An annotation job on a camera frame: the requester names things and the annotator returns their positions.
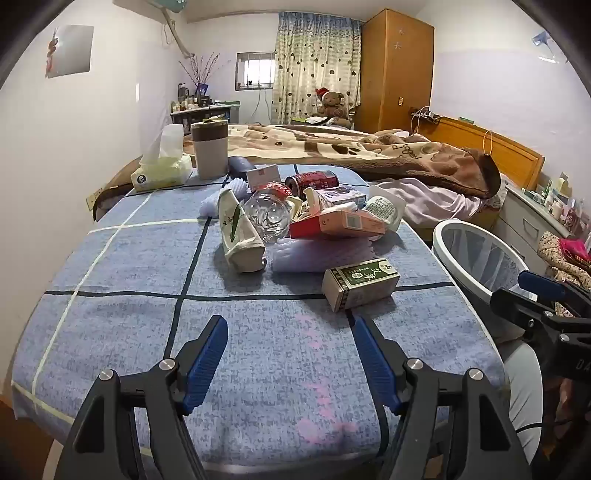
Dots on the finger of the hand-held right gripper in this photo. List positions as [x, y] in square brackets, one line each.
[512, 305]
[540, 282]

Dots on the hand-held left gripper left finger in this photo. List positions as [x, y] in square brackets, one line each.
[207, 364]

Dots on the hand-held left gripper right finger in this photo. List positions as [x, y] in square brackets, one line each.
[376, 364]

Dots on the white mesh waste bin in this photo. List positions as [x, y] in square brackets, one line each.
[480, 258]

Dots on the beige green label box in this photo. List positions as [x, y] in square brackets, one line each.
[360, 284]

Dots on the white foam fruit net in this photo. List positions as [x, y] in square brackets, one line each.
[314, 254]
[212, 203]

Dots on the white green paper packet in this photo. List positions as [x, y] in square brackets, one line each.
[238, 230]

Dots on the red cardboard box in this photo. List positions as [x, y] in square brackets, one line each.
[332, 226]

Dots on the clear plastic bottle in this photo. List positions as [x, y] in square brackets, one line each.
[268, 217]

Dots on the brown printed snack wrapper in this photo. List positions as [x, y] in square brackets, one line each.
[300, 207]

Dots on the red soda can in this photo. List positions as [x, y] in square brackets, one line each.
[314, 181]

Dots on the small white red box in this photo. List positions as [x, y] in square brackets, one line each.
[263, 177]

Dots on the floral cloth pile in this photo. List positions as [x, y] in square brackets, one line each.
[554, 254]

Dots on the pink striped cloth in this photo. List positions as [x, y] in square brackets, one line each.
[577, 249]

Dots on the grey drawer cabinet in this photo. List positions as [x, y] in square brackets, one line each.
[517, 217]

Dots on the blue plaid tablecloth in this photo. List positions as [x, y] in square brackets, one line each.
[138, 332]

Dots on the cluster of cosmetic jars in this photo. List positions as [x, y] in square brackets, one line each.
[558, 203]

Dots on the floral pillow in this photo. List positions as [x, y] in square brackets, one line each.
[496, 198]

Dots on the pink bed quilt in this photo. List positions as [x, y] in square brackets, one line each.
[429, 203]

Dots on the wooden headboard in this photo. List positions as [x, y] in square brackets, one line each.
[508, 152]

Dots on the pale yellow tissue pack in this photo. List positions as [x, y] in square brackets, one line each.
[161, 175]

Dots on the dark blue case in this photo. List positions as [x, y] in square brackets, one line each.
[238, 166]

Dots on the white power strip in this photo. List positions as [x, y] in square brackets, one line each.
[427, 114]

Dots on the brown printed blanket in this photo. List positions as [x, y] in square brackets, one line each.
[346, 147]

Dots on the cluttered side desk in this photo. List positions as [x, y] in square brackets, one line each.
[207, 113]

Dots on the wooden wardrobe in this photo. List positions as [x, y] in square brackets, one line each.
[392, 69]

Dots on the brown teddy bear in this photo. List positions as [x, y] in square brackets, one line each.
[332, 108]

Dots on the row of dark bottles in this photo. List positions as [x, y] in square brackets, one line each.
[189, 99]

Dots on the vase of purple branches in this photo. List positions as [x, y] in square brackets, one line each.
[201, 76]

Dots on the small barred window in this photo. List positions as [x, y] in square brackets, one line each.
[256, 71]

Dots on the dotted beige curtain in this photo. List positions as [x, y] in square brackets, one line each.
[314, 55]

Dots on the white air conditioner pipe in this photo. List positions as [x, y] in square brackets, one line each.
[178, 39]

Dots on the blue cartoon wall sticker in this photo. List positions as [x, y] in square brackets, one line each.
[547, 44]

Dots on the silver wall poster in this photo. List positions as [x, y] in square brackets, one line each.
[74, 50]

